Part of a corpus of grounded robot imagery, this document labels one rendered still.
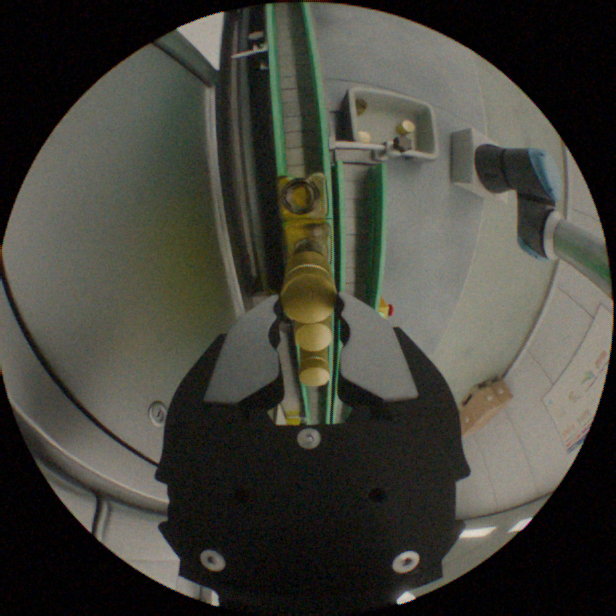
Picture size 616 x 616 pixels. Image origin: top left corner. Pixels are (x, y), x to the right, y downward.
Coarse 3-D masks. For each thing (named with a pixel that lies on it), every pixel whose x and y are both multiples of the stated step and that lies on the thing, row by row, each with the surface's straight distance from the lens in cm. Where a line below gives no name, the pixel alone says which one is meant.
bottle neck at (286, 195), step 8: (288, 184) 16; (296, 184) 16; (304, 184) 16; (312, 184) 16; (288, 192) 16; (312, 192) 16; (288, 200) 16; (312, 200) 16; (288, 208) 16; (296, 208) 16; (304, 208) 16; (312, 208) 16
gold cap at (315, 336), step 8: (328, 320) 18; (296, 328) 18; (304, 328) 17; (312, 328) 17; (320, 328) 17; (328, 328) 17; (296, 336) 18; (304, 336) 18; (312, 336) 18; (320, 336) 18; (328, 336) 18; (304, 344) 18; (312, 344) 18; (320, 344) 18; (328, 344) 18
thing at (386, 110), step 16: (352, 96) 54; (368, 96) 58; (384, 96) 58; (400, 96) 59; (352, 112) 52; (368, 112) 61; (384, 112) 63; (400, 112) 65; (416, 112) 66; (432, 112) 62; (352, 128) 50; (368, 128) 59; (384, 128) 61; (416, 128) 65; (432, 128) 60; (416, 144) 64; (432, 144) 59
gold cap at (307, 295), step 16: (304, 256) 14; (320, 256) 14; (288, 272) 13; (304, 272) 11; (320, 272) 11; (288, 288) 11; (304, 288) 11; (320, 288) 11; (288, 304) 12; (304, 304) 12; (320, 304) 12; (304, 320) 12; (320, 320) 12
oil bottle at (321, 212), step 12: (276, 180) 23; (288, 180) 21; (312, 180) 21; (324, 180) 22; (276, 192) 22; (300, 192) 23; (324, 192) 21; (300, 204) 23; (324, 204) 21; (288, 216) 21; (300, 216) 21; (312, 216) 21; (324, 216) 22
